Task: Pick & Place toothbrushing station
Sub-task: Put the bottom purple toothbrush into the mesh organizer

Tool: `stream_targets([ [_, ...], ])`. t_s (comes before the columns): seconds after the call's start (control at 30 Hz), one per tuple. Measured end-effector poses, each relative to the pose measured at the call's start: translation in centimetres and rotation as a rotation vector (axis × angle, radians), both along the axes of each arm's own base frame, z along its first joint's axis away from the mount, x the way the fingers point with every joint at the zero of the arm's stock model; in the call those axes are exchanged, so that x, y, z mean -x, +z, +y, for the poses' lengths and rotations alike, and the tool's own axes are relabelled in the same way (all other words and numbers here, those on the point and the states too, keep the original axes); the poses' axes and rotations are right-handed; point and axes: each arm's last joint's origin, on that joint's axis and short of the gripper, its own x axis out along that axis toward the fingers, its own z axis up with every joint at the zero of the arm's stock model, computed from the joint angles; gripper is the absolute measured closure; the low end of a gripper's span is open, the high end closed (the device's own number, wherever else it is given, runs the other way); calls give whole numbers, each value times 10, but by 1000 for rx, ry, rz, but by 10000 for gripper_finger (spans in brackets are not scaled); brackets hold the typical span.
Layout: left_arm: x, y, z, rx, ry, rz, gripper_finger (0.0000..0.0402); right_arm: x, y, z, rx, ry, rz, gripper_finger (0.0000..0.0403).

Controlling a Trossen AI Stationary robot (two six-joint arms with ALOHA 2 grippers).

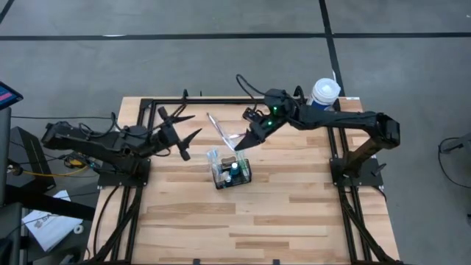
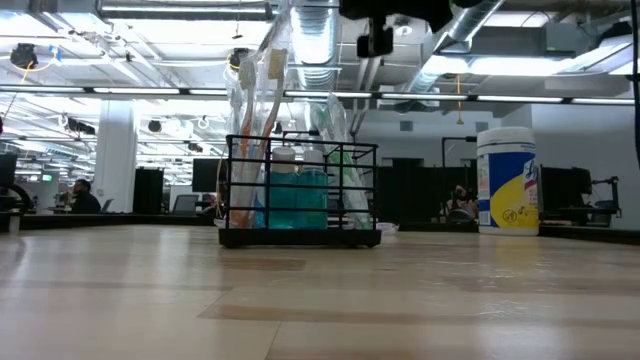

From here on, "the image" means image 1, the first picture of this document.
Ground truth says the black aluminium table frame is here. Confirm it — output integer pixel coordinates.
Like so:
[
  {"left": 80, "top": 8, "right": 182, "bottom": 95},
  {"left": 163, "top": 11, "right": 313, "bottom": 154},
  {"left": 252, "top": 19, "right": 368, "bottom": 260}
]
[{"left": 84, "top": 86, "right": 406, "bottom": 265}]

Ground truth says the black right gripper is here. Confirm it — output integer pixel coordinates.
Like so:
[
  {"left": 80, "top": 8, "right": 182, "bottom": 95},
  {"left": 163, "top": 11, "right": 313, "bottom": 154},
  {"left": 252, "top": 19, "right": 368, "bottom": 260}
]
[{"left": 234, "top": 105, "right": 297, "bottom": 152}]

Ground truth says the yellow cable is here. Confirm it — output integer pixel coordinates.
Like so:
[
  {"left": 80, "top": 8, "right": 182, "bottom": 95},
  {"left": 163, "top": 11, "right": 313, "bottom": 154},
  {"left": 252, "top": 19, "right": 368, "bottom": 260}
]
[{"left": 7, "top": 154, "right": 99, "bottom": 178}]

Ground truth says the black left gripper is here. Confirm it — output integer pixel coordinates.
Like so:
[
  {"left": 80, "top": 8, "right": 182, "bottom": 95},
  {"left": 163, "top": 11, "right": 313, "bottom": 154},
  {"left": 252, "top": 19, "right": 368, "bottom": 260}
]
[{"left": 149, "top": 105, "right": 204, "bottom": 163}]

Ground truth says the black stand beam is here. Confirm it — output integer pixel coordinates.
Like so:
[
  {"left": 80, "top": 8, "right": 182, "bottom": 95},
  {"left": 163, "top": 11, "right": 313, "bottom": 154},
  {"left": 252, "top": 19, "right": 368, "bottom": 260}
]
[{"left": 0, "top": 183, "right": 97, "bottom": 222}]

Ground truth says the black computer box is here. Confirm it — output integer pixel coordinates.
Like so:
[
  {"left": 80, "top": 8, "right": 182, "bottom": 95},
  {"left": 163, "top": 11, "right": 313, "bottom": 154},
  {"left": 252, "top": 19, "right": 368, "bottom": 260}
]
[{"left": 9, "top": 126, "right": 57, "bottom": 193}]

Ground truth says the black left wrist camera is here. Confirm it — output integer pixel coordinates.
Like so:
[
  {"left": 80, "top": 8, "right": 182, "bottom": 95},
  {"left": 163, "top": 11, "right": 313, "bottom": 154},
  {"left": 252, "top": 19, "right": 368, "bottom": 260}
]
[{"left": 127, "top": 124, "right": 148, "bottom": 140}]

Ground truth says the screen with pink stripe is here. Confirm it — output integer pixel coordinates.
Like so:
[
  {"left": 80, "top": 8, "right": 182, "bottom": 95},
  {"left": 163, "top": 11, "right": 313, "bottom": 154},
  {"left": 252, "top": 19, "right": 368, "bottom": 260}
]
[{"left": 0, "top": 81, "right": 24, "bottom": 111}]

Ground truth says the white toothbrush pair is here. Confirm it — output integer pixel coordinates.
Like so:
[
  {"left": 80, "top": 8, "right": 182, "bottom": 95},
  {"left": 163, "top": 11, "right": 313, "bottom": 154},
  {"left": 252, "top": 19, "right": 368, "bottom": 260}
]
[{"left": 205, "top": 111, "right": 247, "bottom": 149}]

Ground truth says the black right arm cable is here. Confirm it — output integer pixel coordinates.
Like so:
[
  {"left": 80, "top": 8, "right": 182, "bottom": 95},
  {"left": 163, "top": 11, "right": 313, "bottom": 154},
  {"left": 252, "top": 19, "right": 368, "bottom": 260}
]
[{"left": 235, "top": 74, "right": 272, "bottom": 101}]

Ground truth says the white blue yellow wipes canister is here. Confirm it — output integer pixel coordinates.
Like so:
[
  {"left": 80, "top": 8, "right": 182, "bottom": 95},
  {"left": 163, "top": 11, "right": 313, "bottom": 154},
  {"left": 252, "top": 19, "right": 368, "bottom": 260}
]
[{"left": 307, "top": 77, "right": 342, "bottom": 112}]

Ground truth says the black wire caddy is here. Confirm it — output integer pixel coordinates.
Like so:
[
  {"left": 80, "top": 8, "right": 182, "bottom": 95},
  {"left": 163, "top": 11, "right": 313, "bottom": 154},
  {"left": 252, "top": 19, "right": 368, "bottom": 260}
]
[{"left": 212, "top": 157, "right": 253, "bottom": 191}]

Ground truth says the white paper sheet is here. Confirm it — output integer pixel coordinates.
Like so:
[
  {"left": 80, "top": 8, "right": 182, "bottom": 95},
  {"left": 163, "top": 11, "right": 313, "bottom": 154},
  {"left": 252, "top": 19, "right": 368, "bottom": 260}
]
[{"left": 21, "top": 189, "right": 84, "bottom": 252}]

